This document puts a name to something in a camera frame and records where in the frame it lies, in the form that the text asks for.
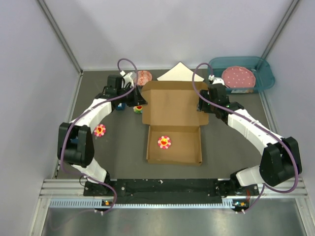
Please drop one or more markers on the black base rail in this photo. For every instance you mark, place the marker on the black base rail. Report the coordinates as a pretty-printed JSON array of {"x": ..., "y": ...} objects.
[{"x": 169, "y": 191}]

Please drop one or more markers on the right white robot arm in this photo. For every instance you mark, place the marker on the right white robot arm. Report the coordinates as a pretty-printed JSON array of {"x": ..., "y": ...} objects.
[{"x": 280, "y": 157}]

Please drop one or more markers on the rainbow flower plush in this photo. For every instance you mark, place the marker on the rainbow flower plush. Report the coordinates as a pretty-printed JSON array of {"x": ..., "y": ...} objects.
[{"x": 138, "y": 109}]

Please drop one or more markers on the blue toothpaste box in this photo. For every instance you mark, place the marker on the blue toothpaste box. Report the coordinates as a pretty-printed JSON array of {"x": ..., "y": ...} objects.
[{"x": 120, "y": 106}]

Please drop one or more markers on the pink flower plush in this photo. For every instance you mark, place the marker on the pink flower plush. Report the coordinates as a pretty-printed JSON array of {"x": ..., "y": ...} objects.
[
  {"x": 164, "y": 142},
  {"x": 100, "y": 130}
]

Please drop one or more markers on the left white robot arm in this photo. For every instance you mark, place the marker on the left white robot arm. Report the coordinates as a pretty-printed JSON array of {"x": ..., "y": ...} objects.
[{"x": 75, "y": 139}]

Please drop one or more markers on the white square plate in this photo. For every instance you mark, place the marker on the white square plate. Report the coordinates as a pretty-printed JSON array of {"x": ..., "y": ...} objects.
[{"x": 179, "y": 72}]

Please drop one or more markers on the pink polka dot plate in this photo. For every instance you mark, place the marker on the pink polka dot plate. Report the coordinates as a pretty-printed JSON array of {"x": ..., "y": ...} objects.
[{"x": 236, "y": 77}]

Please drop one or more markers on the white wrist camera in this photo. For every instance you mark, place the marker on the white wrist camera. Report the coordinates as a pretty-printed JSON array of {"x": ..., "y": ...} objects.
[
  {"x": 216, "y": 80},
  {"x": 128, "y": 79}
]

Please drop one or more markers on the red patterned bowl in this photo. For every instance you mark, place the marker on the red patterned bowl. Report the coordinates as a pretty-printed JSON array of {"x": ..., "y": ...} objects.
[{"x": 144, "y": 76}]

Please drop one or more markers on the teal plastic bin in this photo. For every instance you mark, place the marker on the teal plastic bin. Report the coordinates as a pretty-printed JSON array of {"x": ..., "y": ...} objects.
[{"x": 258, "y": 66}]

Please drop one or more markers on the brown cardboard box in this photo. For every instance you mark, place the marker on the brown cardboard box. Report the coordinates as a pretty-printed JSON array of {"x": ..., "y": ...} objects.
[{"x": 171, "y": 111}]

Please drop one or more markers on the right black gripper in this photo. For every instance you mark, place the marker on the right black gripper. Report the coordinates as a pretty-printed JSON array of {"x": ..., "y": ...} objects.
[{"x": 202, "y": 106}]

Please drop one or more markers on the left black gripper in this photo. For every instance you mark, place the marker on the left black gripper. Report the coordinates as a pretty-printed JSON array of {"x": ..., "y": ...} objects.
[{"x": 138, "y": 99}]

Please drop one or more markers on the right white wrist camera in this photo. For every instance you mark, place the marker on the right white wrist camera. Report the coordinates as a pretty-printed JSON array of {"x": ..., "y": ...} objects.
[{"x": 216, "y": 80}]

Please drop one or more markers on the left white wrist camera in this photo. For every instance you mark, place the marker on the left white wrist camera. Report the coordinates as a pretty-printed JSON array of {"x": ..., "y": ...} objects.
[{"x": 128, "y": 79}]

